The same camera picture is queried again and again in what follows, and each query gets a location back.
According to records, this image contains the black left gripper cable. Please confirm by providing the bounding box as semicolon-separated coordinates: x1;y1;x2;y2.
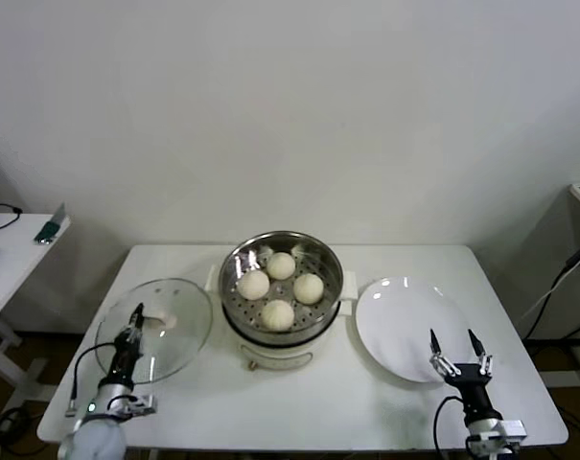
64;345;114;418

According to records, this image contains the green handled scraper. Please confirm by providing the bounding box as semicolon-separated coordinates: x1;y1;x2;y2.
34;203;70;246

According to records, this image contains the black power cable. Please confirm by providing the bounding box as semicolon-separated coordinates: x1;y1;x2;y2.
523;282;580;342

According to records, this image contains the white side table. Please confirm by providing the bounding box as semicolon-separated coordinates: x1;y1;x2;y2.
0;213;73;413

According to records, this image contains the round glass pot lid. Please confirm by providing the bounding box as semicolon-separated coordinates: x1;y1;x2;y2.
94;277;213;384

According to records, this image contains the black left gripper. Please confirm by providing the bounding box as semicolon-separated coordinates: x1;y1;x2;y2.
107;302;147;384

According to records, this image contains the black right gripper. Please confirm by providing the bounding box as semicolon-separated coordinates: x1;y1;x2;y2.
429;328;502;426

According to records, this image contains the round white plate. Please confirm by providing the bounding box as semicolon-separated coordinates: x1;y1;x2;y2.
355;276;474;383

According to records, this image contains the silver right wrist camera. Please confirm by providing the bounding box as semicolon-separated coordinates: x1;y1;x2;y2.
498;419;528;440

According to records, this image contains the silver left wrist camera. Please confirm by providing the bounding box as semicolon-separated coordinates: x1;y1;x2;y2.
121;392;158;417

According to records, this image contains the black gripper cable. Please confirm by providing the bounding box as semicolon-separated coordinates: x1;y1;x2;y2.
64;345;114;418
434;396;466;455

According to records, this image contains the perforated steel steamer basket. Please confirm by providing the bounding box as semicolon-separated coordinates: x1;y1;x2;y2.
218;231;344;344

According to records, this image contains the black floor cable bundle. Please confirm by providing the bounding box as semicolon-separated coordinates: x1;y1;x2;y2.
0;363;49;454

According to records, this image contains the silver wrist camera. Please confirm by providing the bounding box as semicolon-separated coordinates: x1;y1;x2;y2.
121;392;158;417
498;419;528;440

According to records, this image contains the white electric cooker base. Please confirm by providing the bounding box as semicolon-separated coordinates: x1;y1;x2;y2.
204;265;359;371

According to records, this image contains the white power cable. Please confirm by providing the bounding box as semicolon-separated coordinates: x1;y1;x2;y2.
517;267;571;327

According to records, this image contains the white steamed baozi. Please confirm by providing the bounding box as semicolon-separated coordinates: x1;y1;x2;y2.
267;252;297;280
237;270;270;301
260;299;295;332
292;273;325;305

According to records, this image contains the black cable on side table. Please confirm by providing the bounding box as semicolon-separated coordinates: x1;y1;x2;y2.
0;191;25;232

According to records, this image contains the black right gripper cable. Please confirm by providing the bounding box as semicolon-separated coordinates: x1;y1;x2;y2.
434;396;466;455

